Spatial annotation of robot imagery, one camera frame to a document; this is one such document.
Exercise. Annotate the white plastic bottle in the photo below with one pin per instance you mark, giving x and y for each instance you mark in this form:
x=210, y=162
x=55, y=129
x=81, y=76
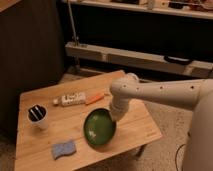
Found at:
x=70, y=99

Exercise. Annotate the black handle on shelf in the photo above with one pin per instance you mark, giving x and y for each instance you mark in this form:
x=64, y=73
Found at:
x=177, y=61

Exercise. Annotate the orange carrot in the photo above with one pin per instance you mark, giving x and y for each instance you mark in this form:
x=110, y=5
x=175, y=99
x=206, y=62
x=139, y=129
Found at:
x=95, y=98

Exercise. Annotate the blue sponge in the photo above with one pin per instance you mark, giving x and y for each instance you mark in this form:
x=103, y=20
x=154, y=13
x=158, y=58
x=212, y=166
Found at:
x=63, y=149

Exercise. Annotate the green ceramic bowl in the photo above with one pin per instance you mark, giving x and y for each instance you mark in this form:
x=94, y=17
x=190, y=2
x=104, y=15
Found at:
x=98, y=127

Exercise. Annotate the wooden table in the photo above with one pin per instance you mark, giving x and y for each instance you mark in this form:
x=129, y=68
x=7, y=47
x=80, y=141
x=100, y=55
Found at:
x=34, y=147

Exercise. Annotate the lower wooden shelf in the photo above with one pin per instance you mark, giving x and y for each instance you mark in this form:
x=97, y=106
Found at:
x=138, y=59

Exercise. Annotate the metal stand pole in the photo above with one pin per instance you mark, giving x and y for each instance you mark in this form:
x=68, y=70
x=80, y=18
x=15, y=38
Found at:
x=75, y=38

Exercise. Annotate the wooden shelf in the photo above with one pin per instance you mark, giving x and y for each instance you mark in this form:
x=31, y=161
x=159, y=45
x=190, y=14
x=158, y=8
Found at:
x=138, y=59
x=142, y=8

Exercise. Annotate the upper wooden shelf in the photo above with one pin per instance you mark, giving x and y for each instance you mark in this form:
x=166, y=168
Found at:
x=142, y=8

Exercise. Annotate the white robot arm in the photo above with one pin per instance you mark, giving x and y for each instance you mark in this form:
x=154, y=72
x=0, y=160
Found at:
x=195, y=95

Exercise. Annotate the white cup with black items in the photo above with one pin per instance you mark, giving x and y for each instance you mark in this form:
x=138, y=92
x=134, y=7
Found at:
x=37, y=116

